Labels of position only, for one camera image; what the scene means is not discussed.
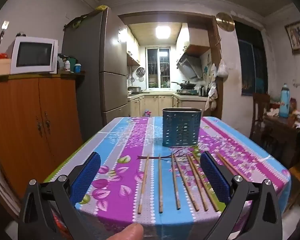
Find beige cabinet above hood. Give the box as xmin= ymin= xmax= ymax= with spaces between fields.
xmin=175 ymin=22 xmax=212 ymax=55

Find hanging kitchen cloths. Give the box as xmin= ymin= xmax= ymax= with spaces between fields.
xmin=204 ymin=80 xmax=218 ymax=111

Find cluttered wooden side table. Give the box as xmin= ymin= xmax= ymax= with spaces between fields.
xmin=262 ymin=105 xmax=300 ymax=170

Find beige kitchen base cabinets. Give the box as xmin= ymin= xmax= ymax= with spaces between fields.
xmin=127 ymin=94 xmax=208 ymax=117

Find orange wooden cabinet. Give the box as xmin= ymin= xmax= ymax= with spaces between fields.
xmin=0 ymin=71 xmax=85 ymax=220

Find black wok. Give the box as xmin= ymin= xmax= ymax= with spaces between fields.
xmin=171 ymin=80 xmax=197 ymax=89

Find white storage box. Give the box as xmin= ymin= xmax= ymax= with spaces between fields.
xmin=0 ymin=58 xmax=12 ymax=77

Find blue thermos bottle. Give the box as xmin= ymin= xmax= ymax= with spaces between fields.
xmin=279 ymin=83 xmax=290 ymax=118

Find bunch of wooden chopsticks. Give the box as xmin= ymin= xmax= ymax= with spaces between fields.
xmin=137 ymin=152 xmax=243 ymax=215

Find person's left hand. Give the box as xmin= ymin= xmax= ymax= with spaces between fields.
xmin=107 ymin=224 xmax=144 ymax=240

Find brown three-door refrigerator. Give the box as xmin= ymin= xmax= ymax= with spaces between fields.
xmin=62 ymin=7 xmax=129 ymax=127

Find white microwave oven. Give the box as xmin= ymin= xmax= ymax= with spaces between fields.
xmin=10 ymin=37 xmax=58 ymax=75

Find beige wall cabinet row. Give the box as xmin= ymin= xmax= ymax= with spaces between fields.
xmin=126 ymin=26 xmax=140 ymax=67

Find dark wooden chair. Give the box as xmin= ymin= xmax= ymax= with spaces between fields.
xmin=250 ymin=92 xmax=272 ymax=140

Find round brass wall plate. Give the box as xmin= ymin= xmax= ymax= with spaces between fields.
xmin=216 ymin=12 xmax=235 ymax=32

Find white hanging plastic bag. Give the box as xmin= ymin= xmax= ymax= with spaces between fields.
xmin=216 ymin=59 xmax=229 ymax=77

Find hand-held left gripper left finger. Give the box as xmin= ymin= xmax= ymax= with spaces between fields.
xmin=18 ymin=151 xmax=102 ymax=240

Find floral striped tablecloth table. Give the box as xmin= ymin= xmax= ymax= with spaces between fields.
xmin=44 ymin=116 xmax=292 ymax=240

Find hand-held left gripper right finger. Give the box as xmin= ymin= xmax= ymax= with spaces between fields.
xmin=201 ymin=151 xmax=283 ymax=240

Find barred kitchen window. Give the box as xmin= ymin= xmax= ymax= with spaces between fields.
xmin=147 ymin=47 xmax=171 ymax=89

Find steel range hood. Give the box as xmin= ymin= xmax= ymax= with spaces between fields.
xmin=176 ymin=54 xmax=203 ymax=80

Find square kitchen ceiling light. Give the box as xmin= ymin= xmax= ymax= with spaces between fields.
xmin=155 ymin=26 xmax=171 ymax=39

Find framed elephant picture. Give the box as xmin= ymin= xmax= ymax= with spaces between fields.
xmin=284 ymin=19 xmax=300 ymax=54

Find perforated metal utensil holder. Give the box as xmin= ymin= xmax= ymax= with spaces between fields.
xmin=162 ymin=107 xmax=202 ymax=147

